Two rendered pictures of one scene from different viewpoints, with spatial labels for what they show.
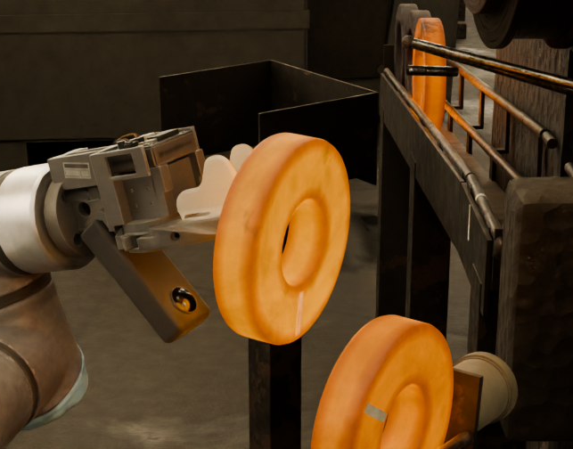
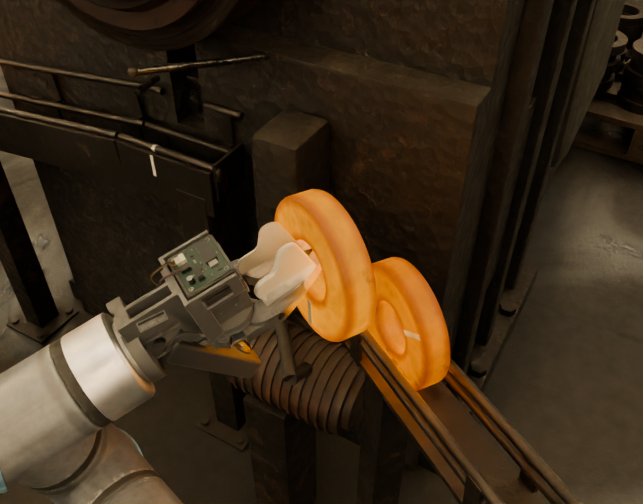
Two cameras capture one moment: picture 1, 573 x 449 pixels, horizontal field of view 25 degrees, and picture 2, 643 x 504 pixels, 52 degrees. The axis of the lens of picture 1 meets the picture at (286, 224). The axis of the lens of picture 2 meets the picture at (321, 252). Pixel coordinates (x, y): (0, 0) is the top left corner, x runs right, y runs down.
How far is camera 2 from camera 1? 0.79 m
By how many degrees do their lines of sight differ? 55
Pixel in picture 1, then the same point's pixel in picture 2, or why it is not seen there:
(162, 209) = (247, 303)
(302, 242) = not seen: hidden behind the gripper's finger
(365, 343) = (418, 294)
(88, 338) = not seen: outside the picture
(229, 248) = (361, 301)
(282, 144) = (333, 212)
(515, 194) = (276, 146)
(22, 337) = (122, 457)
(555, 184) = (284, 128)
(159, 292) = (237, 353)
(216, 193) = (289, 269)
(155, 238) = (264, 326)
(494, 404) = not seen: hidden behind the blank
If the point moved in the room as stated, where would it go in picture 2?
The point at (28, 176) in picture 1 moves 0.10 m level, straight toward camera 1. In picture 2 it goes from (102, 353) to (208, 383)
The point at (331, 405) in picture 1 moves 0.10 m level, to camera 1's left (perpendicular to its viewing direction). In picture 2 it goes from (432, 340) to (391, 408)
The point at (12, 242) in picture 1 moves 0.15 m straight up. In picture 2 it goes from (121, 408) to (80, 285)
